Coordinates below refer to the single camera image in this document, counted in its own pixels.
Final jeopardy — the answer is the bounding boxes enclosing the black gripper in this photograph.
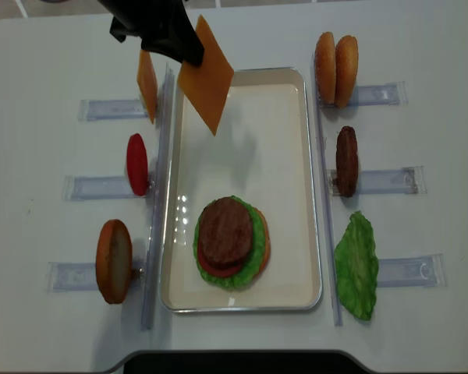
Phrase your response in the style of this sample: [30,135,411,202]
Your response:
[98,0,204,65]

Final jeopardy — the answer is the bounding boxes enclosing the orange cheese slice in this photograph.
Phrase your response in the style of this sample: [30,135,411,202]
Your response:
[136,50,158,123]
[178,16,234,136]

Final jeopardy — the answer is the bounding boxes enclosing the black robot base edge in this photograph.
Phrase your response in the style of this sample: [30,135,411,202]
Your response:
[123,351,367,373]

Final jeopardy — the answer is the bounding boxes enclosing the clear holder cheese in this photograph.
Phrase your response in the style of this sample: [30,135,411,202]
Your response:
[78,99,148,122]

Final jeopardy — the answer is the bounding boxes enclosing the red tomato slice standing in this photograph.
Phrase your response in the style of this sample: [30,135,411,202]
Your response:
[126,133,149,196]

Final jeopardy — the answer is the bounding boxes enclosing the clear holder tomato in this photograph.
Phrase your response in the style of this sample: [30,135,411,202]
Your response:
[62,175,140,201]

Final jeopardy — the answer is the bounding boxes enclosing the brown meat patty on tray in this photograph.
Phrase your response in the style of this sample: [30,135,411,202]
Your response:
[198,197,254,269]

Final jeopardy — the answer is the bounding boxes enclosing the brown meat patty standing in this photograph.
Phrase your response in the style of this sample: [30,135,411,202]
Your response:
[335,126,359,197]

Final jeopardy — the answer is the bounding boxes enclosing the green lettuce leaf on tray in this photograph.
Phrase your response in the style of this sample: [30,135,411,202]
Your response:
[193,196,265,290]

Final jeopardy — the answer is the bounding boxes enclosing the red tomato slice on tray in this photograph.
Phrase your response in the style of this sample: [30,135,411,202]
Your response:
[197,246,243,278]

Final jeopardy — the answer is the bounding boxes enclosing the green lettuce leaf standing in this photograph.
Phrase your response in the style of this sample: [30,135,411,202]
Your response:
[335,210,379,321]

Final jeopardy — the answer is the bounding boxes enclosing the clear holder lettuce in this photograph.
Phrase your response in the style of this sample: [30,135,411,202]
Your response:
[378,254,447,288]

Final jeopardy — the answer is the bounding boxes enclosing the white rectangular metal tray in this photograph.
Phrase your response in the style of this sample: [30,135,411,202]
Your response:
[159,67,322,312]

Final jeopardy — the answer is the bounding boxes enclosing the sesame bun half outer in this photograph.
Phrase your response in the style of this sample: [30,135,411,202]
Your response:
[314,32,336,104]

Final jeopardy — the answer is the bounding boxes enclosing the bun half inner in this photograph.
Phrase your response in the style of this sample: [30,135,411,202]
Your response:
[335,35,359,108]

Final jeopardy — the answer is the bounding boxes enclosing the clear holder right buns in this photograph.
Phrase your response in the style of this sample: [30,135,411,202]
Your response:
[319,80,409,108]

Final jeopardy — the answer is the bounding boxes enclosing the bun half standing left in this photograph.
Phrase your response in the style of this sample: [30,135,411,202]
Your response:
[95,219,133,304]

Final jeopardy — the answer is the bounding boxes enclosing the bottom bun on tray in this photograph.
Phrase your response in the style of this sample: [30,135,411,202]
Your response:
[255,208,271,276]

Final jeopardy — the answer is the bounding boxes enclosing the clear holder left bun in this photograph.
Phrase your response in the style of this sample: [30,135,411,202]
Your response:
[45,261,145,293]

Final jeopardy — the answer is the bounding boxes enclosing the clear holder patty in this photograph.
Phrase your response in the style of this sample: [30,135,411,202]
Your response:
[327,165,429,196]

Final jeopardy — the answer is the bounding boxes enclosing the clear acrylic rail left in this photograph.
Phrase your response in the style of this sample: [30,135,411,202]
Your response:
[141,66,176,330]

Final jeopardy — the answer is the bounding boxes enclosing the clear acrylic rail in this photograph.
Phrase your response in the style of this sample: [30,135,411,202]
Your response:
[310,53,342,326]
[141,66,176,330]

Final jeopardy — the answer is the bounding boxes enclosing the clear acrylic rail right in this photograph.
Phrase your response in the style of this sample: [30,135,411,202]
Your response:
[310,53,342,326]

